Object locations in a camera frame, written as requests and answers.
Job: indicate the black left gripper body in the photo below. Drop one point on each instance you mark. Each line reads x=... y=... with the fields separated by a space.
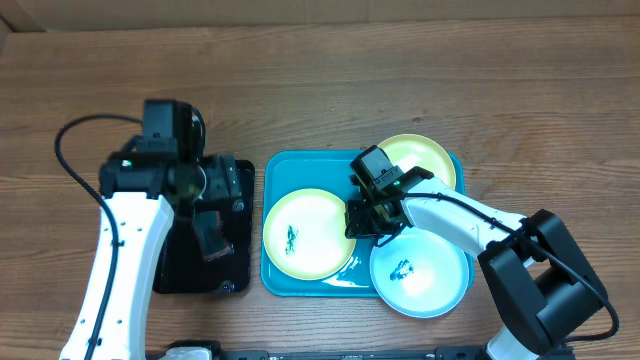
x=215 y=180

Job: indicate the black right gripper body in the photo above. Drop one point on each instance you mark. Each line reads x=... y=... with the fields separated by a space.
x=371 y=221

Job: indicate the orange green scrub sponge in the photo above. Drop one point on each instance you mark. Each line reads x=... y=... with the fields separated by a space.
x=208 y=228

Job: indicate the light blue plate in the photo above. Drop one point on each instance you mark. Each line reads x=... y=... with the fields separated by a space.
x=419 y=274

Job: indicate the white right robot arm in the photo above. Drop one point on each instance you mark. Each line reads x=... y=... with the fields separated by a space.
x=542 y=285

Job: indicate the teal plastic tray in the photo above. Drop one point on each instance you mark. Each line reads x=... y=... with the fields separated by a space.
x=327 y=170

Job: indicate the black plastic tray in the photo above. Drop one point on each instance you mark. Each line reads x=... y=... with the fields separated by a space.
x=181 y=268

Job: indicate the yellow plate with blue stain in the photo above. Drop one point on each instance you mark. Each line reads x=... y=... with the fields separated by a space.
x=412 y=150

